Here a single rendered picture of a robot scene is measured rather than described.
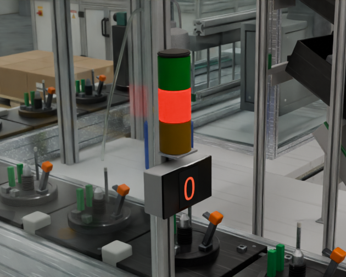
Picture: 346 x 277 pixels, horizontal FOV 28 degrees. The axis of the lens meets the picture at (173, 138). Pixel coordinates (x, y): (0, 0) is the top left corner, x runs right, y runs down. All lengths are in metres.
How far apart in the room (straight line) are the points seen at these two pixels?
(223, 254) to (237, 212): 0.48
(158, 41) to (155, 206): 0.25
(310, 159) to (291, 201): 0.37
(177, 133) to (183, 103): 0.05
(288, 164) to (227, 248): 0.86
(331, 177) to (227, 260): 0.26
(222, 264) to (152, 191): 0.35
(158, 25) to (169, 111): 0.13
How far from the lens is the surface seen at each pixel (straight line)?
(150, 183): 1.05
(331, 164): 1.38
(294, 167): 2.21
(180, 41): 2.04
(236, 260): 1.37
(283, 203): 1.93
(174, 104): 1.03
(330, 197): 1.41
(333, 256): 1.20
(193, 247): 1.37
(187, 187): 1.08
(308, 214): 1.86
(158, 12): 1.03
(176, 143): 1.05
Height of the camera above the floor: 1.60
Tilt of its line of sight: 17 degrees down
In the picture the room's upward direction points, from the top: 1 degrees counter-clockwise
